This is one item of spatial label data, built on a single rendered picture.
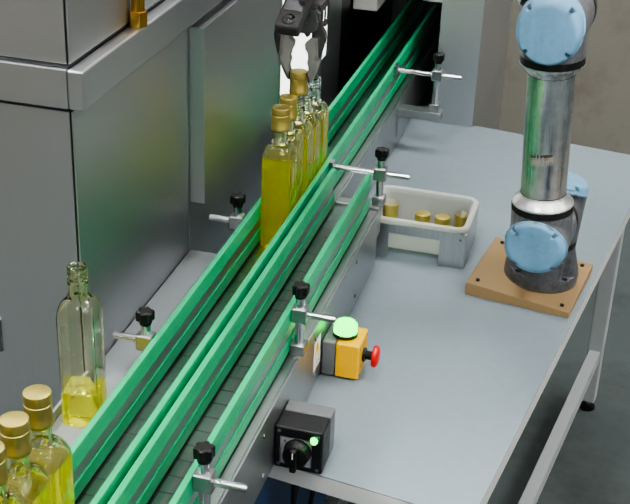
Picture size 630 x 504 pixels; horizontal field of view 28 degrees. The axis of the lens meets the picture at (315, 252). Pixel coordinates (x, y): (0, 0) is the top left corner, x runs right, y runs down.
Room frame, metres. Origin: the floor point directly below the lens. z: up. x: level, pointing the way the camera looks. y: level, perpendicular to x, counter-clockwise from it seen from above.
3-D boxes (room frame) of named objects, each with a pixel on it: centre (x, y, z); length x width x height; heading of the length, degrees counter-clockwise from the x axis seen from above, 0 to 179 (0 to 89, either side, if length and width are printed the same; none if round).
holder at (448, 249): (2.46, -0.20, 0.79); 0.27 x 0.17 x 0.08; 76
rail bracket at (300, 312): (1.77, 0.00, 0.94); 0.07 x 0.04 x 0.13; 76
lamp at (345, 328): (1.93, -0.06, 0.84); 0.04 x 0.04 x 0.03
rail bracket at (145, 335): (1.68, 0.28, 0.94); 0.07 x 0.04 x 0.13; 76
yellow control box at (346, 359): (1.93, -0.06, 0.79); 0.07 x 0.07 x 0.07; 76
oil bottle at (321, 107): (2.40, 0.02, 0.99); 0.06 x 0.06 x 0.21; 76
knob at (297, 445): (1.60, 0.02, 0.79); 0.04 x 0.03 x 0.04; 76
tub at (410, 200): (2.45, -0.23, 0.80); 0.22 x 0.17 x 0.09; 76
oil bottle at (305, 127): (2.28, 0.05, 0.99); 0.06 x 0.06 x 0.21; 75
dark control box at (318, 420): (1.66, 0.00, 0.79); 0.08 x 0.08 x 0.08; 76
